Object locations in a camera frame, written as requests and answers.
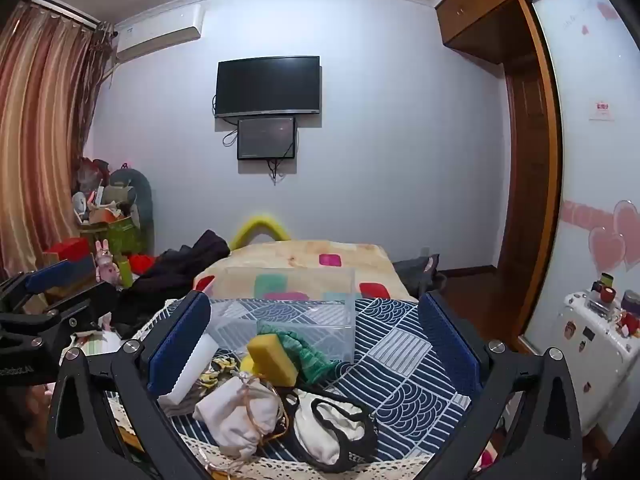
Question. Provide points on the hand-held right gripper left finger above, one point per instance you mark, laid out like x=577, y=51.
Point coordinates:
x=179, y=347

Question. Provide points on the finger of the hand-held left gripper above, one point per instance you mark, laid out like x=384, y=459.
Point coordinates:
x=57, y=272
x=80, y=305

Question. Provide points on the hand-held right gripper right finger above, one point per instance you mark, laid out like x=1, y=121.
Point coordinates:
x=450, y=347

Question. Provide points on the white foam block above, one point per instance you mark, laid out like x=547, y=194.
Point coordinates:
x=192, y=367

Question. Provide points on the yellow sponge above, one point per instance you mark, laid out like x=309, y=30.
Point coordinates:
x=272, y=360

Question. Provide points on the clear plastic box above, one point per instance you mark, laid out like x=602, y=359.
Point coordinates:
x=300, y=300

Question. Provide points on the green knitted cloth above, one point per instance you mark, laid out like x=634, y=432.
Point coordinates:
x=312, y=357

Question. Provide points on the white cloth with black trim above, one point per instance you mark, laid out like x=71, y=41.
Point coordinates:
x=320, y=432

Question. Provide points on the red box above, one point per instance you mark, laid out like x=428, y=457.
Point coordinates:
x=65, y=250

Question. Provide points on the yellow patterned scrunchie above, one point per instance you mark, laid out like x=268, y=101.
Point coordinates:
x=220, y=367

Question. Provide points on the pink bunny plush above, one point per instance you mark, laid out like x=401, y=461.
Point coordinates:
x=106, y=265

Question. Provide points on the green bottle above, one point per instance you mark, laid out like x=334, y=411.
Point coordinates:
x=124, y=272

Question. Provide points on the blue patterned blanket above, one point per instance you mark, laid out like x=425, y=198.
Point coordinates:
x=405, y=380

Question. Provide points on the green cardboard box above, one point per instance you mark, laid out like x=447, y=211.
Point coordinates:
x=112, y=237

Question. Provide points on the black clothing pile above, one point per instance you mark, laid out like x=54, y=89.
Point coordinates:
x=170, y=275

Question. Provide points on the red cloth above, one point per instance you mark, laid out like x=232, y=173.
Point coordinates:
x=142, y=262

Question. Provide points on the dark bag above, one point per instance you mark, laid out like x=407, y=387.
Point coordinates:
x=415, y=270

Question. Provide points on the striped brown curtain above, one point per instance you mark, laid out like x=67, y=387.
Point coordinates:
x=40, y=135

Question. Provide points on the white suitcase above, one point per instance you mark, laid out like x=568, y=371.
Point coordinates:
x=595, y=355

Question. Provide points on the yellow foam noodle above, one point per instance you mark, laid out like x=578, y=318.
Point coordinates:
x=260, y=222

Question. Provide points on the beige printed bed sheet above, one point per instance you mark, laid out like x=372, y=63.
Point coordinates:
x=300, y=257

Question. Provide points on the red-lidded jar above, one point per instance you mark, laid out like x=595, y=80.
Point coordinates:
x=607, y=295

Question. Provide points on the green-lidded jar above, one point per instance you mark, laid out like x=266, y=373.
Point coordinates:
x=607, y=280

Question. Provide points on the blue-lidded jar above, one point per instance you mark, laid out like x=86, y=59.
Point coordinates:
x=631, y=302

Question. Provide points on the frosted sliding wardrobe door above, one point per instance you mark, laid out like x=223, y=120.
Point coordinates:
x=590, y=170

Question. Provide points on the white air conditioner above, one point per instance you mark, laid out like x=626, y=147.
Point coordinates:
x=155, y=32

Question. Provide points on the red door sticker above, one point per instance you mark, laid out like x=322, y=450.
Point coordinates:
x=601, y=111

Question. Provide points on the wooden overhead cabinet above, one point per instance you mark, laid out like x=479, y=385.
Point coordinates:
x=480, y=5

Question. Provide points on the wooden door frame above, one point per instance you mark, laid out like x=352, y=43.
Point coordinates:
x=530, y=185

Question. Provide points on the small black wall monitor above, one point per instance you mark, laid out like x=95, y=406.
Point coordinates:
x=266, y=137

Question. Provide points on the wall-mounted black television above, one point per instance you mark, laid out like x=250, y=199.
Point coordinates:
x=267, y=86

